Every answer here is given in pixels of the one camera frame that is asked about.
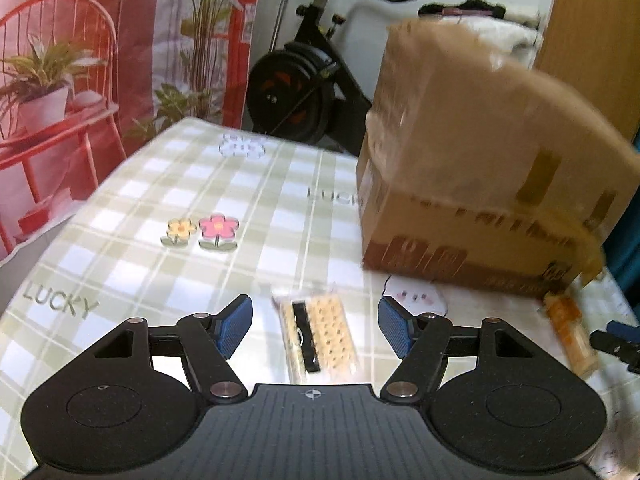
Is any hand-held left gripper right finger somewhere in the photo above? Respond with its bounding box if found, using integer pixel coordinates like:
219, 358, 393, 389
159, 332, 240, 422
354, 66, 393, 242
377, 295, 538, 403

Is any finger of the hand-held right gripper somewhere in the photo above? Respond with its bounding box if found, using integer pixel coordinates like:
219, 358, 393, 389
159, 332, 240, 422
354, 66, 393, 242
589, 321, 640, 373

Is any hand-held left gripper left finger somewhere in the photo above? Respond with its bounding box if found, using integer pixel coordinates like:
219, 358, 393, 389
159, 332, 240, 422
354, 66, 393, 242
92, 294, 255, 406

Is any clear cracker packet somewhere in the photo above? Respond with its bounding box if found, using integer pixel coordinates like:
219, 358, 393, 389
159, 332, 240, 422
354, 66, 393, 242
270, 285, 361, 386

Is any brown cardboard box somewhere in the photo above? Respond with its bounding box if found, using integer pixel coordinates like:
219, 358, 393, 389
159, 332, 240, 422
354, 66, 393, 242
355, 20, 631, 301

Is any translucent plastic bag liner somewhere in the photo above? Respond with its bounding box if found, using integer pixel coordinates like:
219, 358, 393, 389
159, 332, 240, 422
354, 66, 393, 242
365, 20, 631, 221

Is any orange snack packet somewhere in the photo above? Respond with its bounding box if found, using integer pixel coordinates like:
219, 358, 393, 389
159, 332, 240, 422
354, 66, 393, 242
542, 292, 601, 378

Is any teal curtain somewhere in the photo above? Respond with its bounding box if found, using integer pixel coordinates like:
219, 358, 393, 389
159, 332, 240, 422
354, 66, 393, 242
600, 150, 640, 301

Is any green checked tablecloth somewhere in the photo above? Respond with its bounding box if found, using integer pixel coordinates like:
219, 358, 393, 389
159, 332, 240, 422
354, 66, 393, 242
0, 117, 640, 480

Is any black exercise bike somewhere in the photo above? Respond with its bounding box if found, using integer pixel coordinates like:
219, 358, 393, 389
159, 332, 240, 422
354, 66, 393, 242
245, 0, 418, 156

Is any red printed backdrop cloth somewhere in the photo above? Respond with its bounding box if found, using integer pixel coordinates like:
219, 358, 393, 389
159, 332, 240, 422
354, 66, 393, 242
0, 0, 263, 261

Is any wooden panel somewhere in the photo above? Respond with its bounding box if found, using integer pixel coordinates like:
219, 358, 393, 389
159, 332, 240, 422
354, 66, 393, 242
532, 0, 640, 146

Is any white quilted blanket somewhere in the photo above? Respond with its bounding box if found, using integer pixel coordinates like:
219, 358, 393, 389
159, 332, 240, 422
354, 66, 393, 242
457, 15, 543, 66

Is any dark clothing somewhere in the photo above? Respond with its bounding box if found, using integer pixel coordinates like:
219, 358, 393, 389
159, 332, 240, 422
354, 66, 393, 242
417, 0, 506, 18

